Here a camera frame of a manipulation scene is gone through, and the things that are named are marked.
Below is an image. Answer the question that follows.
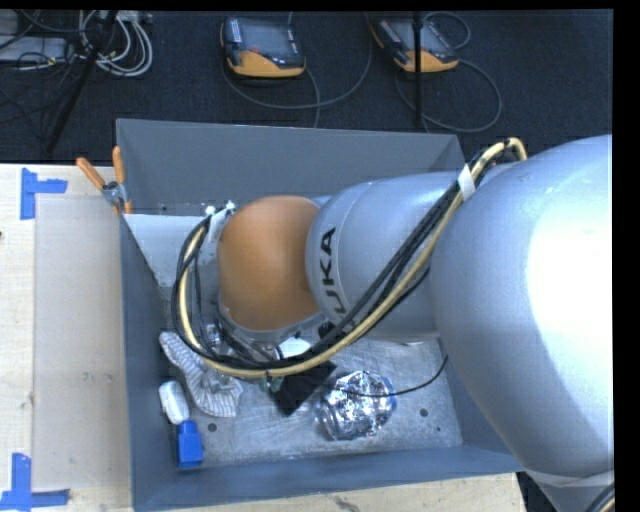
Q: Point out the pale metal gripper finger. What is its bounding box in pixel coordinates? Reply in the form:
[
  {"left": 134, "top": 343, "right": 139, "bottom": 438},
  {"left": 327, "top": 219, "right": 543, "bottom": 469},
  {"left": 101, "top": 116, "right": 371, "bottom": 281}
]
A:
[
  {"left": 203, "top": 323, "right": 226, "bottom": 353},
  {"left": 200, "top": 368, "right": 233, "bottom": 397}
]

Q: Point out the white striped cloth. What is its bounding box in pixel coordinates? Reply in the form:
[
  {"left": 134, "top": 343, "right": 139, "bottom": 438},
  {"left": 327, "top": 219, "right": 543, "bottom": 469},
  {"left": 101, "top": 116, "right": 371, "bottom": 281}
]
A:
[{"left": 158, "top": 330, "right": 245, "bottom": 419}]

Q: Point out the black flat square piece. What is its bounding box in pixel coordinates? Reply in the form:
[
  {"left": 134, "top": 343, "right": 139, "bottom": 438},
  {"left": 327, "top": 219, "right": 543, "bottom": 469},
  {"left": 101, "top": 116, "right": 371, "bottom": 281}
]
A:
[{"left": 266, "top": 359, "right": 338, "bottom": 418}]

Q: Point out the blue and white spray bottle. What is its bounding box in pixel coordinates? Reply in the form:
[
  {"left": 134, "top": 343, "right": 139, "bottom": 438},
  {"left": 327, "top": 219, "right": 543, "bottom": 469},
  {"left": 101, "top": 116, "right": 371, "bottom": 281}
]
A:
[{"left": 158, "top": 380, "right": 206, "bottom": 470}]

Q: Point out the clear plastic bottle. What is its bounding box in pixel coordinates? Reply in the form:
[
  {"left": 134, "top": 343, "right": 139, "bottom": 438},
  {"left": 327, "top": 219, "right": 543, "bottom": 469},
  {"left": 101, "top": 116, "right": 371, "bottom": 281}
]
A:
[{"left": 313, "top": 369, "right": 400, "bottom": 442}]

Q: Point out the pale wood flat board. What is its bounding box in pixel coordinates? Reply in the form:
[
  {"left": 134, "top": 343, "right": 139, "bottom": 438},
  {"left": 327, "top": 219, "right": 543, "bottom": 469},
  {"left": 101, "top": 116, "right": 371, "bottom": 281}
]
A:
[{"left": 30, "top": 192, "right": 132, "bottom": 492}]

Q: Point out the grey metal bin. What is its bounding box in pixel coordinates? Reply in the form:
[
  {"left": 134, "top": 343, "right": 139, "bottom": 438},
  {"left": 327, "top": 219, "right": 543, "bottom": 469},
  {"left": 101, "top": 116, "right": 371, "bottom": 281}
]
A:
[{"left": 114, "top": 118, "right": 527, "bottom": 512}]

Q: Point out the black cylinder on white bracket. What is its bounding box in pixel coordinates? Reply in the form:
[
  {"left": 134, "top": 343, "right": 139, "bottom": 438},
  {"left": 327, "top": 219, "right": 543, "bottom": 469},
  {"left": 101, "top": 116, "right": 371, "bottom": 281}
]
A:
[{"left": 276, "top": 322, "right": 338, "bottom": 359}]

